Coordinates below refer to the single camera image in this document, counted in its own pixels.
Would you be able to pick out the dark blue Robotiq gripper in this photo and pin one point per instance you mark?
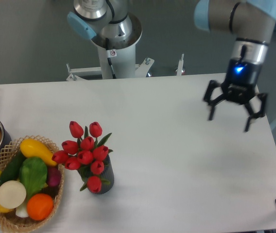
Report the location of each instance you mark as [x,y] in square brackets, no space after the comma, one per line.
[238,87]

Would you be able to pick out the red tulip bouquet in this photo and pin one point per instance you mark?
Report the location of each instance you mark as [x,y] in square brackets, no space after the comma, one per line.
[90,145]

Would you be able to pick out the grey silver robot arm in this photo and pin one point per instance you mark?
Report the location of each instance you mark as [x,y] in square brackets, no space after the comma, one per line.
[252,21]

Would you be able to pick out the dark grey ribbed vase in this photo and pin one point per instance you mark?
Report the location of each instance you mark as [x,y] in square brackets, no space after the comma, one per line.
[98,177]

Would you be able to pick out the purple toy radish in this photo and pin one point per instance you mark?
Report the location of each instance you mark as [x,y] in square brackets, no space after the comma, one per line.
[53,177]

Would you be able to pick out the yellow toy squash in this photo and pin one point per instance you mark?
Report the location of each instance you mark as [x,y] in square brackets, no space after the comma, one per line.
[34,148]

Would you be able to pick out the green toy lettuce leaf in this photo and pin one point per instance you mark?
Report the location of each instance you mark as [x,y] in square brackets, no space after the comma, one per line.
[33,175]

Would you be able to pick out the orange toy fruit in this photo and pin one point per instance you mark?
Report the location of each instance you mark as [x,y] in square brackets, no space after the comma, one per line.
[39,206]

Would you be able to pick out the dark green toy cucumber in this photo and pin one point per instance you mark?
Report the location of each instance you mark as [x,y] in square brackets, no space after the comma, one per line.
[11,171]

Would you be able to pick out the white green toy leek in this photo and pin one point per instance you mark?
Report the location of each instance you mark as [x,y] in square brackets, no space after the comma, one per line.
[21,211]

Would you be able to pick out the white toy onion slice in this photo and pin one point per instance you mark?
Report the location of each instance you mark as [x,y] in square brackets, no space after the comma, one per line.
[12,194]

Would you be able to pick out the woven wicker basket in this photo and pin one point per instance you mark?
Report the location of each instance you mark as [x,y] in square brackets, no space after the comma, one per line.
[9,222]

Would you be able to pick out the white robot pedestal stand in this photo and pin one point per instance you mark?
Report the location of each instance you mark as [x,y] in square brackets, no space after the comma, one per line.
[116,47]

